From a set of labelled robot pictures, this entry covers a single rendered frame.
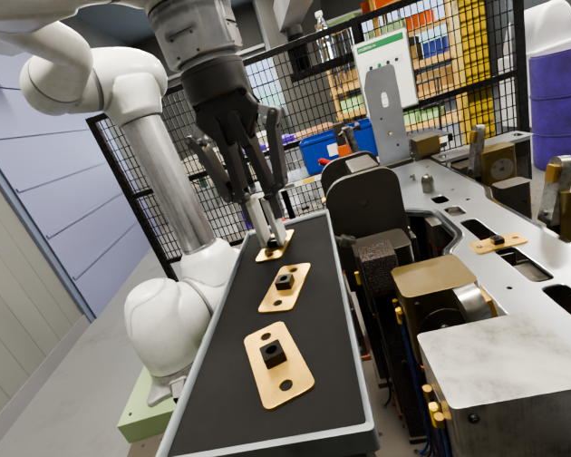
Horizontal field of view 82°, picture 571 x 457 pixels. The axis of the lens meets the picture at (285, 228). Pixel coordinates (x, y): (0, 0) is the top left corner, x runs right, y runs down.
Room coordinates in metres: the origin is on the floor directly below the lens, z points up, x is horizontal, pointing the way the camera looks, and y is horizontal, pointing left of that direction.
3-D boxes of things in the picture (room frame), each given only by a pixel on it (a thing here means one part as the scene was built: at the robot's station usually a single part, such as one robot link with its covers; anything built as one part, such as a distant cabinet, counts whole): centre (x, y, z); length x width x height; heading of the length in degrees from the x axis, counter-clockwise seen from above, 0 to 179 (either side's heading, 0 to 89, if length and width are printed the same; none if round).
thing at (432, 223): (0.66, -0.38, 0.84); 0.12 x 0.05 x 0.29; 80
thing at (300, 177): (1.41, -0.30, 1.02); 0.90 x 0.22 x 0.03; 80
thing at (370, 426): (0.32, 0.03, 1.16); 0.37 x 0.14 x 0.02; 170
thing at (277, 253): (0.43, 0.02, 1.17); 0.08 x 0.04 x 0.01; 159
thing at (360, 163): (0.62, -0.16, 0.95); 0.18 x 0.13 x 0.49; 170
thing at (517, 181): (0.72, -0.57, 0.84); 0.10 x 0.05 x 0.29; 80
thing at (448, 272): (0.36, -0.14, 0.89); 0.12 x 0.08 x 0.38; 80
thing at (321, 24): (1.60, -0.44, 1.53); 0.07 x 0.07 x 0.20
